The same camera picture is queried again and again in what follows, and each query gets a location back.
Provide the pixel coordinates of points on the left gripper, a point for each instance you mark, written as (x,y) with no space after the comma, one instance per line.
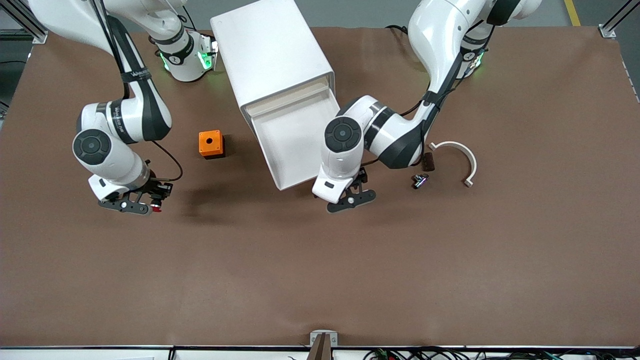
(361,176)

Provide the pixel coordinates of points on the white curved plastic bracket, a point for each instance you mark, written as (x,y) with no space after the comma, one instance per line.
(453,144)

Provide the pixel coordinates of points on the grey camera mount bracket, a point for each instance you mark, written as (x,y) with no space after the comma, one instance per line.
(315,337)

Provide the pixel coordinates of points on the brown table mat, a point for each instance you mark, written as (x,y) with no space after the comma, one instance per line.
(320,275)

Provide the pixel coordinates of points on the red mushroom push button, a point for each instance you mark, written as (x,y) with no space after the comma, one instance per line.
(156,207)

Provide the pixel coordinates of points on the small silver metal switch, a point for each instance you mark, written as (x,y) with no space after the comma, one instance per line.
(420,181)

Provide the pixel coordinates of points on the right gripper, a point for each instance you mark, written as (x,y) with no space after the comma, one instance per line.
(158,189)

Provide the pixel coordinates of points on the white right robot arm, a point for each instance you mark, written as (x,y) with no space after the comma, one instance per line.
(125,120)

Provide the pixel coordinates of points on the aluminium frame profile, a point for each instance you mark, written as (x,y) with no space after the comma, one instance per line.
(607,31)
(37,35)

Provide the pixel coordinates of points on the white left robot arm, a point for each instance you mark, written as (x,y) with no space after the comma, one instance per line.
(395,135)

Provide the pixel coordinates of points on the brown terminal block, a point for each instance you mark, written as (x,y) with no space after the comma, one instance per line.
(430,163)

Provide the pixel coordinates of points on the orange button enclosure box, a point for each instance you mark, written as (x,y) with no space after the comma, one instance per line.
(204,147)

